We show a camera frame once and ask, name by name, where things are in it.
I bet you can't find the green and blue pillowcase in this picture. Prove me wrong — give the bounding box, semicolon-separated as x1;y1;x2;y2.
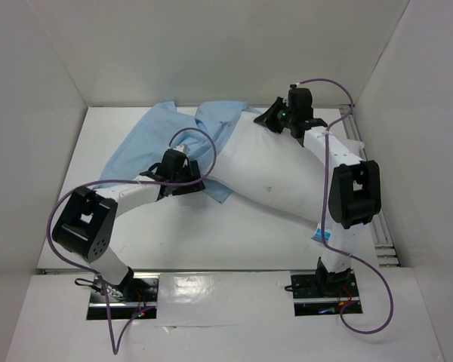
98;100;250;205

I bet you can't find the white pillow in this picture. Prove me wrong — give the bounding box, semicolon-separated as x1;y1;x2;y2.
211;105;366;235

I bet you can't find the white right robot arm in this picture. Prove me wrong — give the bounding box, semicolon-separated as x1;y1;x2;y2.
254;83;381;296

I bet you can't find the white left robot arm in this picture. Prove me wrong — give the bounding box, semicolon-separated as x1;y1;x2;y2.
51;149;205;301

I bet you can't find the blue white pillow label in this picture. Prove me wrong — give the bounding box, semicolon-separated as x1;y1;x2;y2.
312;224;331;244

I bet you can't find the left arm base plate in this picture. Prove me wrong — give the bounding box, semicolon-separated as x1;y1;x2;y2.
75;273;159;321

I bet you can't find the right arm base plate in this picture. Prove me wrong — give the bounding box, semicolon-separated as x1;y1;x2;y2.
284;272;363;317

